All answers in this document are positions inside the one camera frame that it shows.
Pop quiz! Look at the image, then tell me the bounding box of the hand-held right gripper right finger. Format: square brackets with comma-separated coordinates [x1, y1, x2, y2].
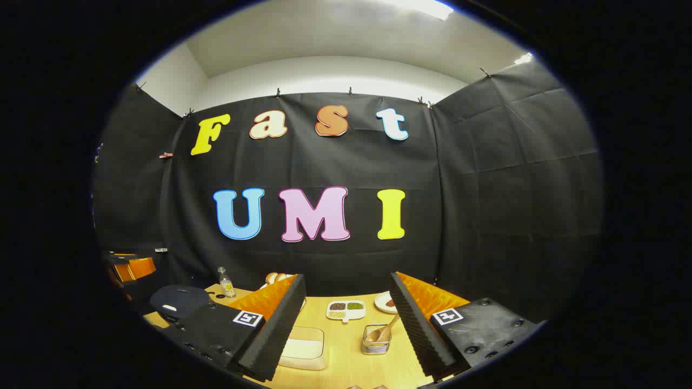
[389, 272, 541, 379]

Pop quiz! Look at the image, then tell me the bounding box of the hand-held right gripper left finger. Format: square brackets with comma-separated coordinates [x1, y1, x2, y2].
[162, 274, 307, 382]

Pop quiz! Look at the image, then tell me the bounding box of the wooden spoon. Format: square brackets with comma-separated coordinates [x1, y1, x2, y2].
[370, 313, 402, 343]

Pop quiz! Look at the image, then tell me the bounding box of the clear rice container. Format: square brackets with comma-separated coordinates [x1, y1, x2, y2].
[278, 326, 329, 371]

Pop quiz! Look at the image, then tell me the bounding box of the wire chopstick holder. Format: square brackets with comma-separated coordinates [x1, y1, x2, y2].
[361, 324, 392, 356]

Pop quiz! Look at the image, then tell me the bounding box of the dark rice cooker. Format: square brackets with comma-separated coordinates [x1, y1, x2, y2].
[150, 285, 211, 320]

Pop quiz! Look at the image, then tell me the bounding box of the white round plate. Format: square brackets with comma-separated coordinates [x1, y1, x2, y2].
[374, 292, 401, 314]

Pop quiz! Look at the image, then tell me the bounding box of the white toaster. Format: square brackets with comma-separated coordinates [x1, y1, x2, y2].
[261, 272, 297, 290]

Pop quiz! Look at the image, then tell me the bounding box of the small glass bottle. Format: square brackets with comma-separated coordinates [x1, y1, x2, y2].
[218, 266, 236, 298]

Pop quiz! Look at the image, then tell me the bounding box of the white divided bean dish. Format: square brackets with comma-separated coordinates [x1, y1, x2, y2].
[326, 300, 367, 324]

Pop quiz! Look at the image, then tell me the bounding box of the black backdrop cloth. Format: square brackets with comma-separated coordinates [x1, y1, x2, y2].
[92, 59, 603, 320]

